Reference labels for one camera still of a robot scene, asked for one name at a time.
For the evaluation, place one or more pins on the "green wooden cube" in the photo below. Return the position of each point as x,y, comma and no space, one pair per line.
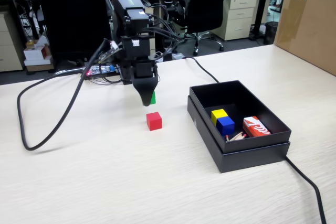
153,99

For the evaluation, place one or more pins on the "beige three-drawer cabinet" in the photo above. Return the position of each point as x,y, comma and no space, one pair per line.
239,14

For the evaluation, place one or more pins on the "white carton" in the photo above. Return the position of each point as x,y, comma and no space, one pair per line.
36,54

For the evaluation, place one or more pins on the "brown flat carton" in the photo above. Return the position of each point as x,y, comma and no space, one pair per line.
39,68

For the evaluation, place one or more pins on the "wooden match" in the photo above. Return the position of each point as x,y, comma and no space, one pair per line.
241,138
237,136

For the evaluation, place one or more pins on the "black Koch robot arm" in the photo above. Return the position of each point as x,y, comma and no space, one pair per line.
131,6

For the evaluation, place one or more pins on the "beige side cabinet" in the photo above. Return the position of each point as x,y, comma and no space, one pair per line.
8,45

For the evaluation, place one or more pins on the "yellow wooden cube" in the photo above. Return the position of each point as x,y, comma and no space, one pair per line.
219,115

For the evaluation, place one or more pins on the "black box lid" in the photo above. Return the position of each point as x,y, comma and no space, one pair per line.
249,161

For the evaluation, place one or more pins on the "red and white matchbox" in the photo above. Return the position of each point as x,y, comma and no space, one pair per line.
256,128

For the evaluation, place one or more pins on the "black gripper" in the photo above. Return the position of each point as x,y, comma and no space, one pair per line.
143,68

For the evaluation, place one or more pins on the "red wooden cube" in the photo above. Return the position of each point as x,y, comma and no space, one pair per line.
154,123

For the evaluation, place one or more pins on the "black waste bin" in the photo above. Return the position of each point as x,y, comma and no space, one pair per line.
271,33

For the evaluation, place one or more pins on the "black open box tray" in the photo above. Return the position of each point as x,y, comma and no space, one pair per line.
236,95

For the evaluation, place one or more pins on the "black mesh office chair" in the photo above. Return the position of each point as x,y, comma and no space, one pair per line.
204,6

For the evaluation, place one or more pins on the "black desk leg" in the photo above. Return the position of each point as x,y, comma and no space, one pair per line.
262,3

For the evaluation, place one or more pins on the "large black office chair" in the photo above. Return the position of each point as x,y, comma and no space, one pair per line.
73,16

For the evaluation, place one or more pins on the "blue wooden cube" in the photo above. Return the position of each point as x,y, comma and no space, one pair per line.
225,127

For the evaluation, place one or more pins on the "circuit board with red LED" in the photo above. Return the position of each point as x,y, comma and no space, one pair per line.
102,69

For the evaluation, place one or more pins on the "large cardboard box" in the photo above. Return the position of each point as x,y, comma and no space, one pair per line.
309,24

